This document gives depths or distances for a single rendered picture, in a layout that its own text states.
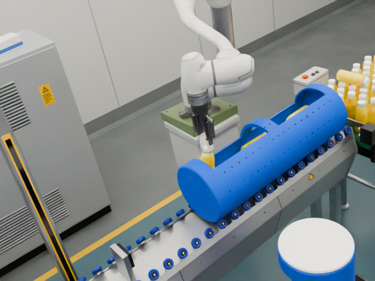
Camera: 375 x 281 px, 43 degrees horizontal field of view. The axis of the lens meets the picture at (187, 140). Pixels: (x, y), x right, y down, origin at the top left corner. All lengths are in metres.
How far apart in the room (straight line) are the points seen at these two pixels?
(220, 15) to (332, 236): 1.15
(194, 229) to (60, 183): 1.58
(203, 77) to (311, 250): 0.77
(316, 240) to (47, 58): 2.04
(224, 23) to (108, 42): 2.54
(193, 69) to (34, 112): 1.62
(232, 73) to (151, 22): 3.21
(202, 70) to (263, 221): 0.79
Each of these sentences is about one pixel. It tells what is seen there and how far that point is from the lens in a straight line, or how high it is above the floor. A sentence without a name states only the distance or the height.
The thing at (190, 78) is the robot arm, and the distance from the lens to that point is 1.86.
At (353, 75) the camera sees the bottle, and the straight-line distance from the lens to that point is 2.77.
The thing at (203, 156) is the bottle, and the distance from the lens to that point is 2.08.
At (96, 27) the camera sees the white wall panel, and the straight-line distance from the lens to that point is 4.72.
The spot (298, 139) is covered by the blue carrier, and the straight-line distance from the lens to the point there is 2.23.
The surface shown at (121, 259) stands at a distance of 1.92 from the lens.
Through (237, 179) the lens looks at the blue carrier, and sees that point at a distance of 2.01.
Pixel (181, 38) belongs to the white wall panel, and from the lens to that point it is 5.26.
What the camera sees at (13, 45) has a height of 1.47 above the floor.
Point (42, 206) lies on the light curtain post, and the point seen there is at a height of 1.24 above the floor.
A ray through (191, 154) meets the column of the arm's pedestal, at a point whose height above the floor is 0.85.
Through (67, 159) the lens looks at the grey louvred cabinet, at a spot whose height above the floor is 0.64.
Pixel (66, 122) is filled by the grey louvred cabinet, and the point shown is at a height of 0.90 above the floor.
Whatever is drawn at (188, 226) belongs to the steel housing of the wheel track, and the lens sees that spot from 2.18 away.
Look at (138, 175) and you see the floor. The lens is 4.18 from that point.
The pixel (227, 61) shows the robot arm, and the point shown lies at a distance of 1.87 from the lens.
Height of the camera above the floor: 2.39
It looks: 32 degrees down
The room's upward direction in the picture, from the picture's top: 12 degrees counter-clockwise
